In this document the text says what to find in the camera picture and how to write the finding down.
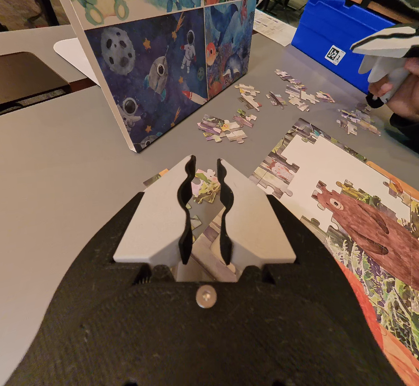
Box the illustrated jigsaw puzzle box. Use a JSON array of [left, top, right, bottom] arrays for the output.
[[44, 0, 261, 153]]

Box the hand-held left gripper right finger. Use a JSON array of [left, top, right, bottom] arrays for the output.
[[217, 159, 297, 267]]

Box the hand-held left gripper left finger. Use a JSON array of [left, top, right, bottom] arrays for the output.
[[113, 154, 197, 266]]

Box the person's right hand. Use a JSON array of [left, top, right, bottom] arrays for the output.
[[368, 58, 419, 120]]

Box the white metal stand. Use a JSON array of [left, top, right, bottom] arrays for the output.
[[53, 37, 100, 85]]

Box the green orange-cornered jigsaw piece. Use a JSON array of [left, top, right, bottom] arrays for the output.
[[143, 169, 170, 187]]

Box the partly assembled jigsaw puzzle board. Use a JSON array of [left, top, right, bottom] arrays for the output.
[[191, 118, 419, 386]]

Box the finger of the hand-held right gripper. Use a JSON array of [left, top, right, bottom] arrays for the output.
[[350, 35, 418, 59], [373, 23, 419, 38]]

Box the dark brown chair seat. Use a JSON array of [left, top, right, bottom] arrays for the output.
[[0, 51, 71, 115]]

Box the pile of loose jigsaw pieces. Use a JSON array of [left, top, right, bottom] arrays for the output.
[[337, 102, 382, 136], [196, 114, 257, 144], [234, 69, 335, 112]]

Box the pink green yellow jigsaw piece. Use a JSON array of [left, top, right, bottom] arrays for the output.
[[191, 168, 221, 204]]

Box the printed paper sheet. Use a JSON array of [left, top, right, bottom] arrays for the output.
[[253, 10, 297, 46]]

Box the orange brown jigsaw piece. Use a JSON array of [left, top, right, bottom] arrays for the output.
[[382, 178, 406, 198]]

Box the blue plastic bin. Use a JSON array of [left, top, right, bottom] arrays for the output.
[[291, 0, 419, 93]]

